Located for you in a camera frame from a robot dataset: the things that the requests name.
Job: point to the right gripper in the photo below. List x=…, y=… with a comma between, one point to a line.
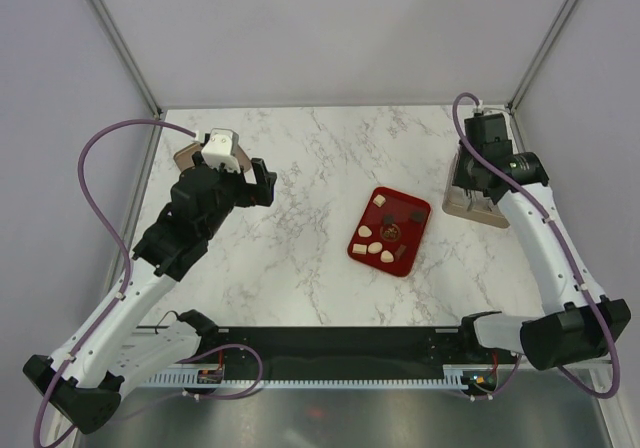
x=460, y=178

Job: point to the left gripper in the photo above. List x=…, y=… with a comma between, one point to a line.
x=261, y=193

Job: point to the steel kitchen tongs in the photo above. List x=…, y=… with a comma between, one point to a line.
x=476, y=202

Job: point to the cream square chocolate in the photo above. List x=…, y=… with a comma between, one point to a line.
x=379, y=200

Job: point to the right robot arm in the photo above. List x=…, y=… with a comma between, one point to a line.
x=576, y=309

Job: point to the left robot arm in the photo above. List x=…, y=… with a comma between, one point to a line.
x=87, y=377

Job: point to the gold chocolate box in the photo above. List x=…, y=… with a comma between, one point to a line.
x=454, y=204

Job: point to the cream rectangular chocolate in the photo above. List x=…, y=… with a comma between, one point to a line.
x=360, y=249

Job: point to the cream oval chocolate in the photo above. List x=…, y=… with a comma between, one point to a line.
x=374, y=248

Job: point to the cream heart chocolate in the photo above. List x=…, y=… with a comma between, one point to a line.
x=387, y=257

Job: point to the gold box lid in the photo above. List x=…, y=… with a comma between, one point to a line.
x=183, y=158

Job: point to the red lacquer tray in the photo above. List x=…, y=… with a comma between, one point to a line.
x=403, y=231

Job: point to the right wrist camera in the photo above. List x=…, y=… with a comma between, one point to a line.
x=481, y=109

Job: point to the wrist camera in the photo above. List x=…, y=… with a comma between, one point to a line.
x=481, y=109
x=220, y=142

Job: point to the right aluminium frame post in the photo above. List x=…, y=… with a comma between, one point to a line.
x=549, y=40

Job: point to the aluminium frame post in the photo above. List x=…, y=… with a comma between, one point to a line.
x=124, y=54
x=549, y=40

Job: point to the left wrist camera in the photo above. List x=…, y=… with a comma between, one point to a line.
x=220, y=142

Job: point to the left aluminium frame post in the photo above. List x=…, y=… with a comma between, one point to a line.
x=124, y=54

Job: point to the white cable duct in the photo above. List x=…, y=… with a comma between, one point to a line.
x=449, y=378

